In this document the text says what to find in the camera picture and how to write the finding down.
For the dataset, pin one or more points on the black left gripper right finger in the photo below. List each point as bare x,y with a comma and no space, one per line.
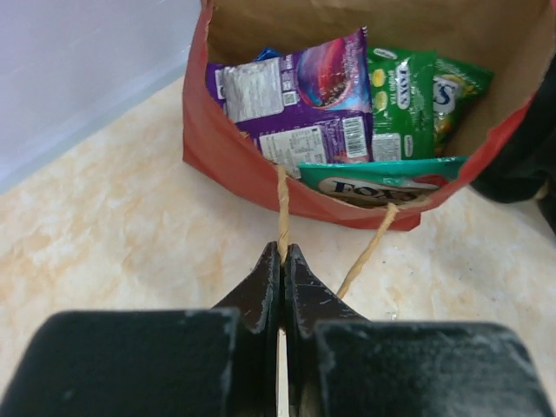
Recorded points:
342,364

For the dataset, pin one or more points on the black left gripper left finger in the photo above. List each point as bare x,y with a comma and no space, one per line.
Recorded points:
220,361

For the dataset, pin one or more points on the twisted paper bag handle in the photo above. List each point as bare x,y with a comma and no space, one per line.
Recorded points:
382,218

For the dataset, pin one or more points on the purple snack packet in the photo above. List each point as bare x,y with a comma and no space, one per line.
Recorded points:
310,106

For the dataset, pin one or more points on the green Fox's spring tea packet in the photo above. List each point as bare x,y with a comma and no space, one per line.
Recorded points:
402,96

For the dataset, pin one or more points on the red paper bag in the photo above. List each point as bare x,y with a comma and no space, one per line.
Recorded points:
515,39

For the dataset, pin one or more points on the teal Fox's candy packet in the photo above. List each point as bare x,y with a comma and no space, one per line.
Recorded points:
368,184

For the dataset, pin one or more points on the black floral blanket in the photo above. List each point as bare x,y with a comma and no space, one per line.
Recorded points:
526,164

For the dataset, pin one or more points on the blue snack packet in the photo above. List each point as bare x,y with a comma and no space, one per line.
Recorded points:
267,53

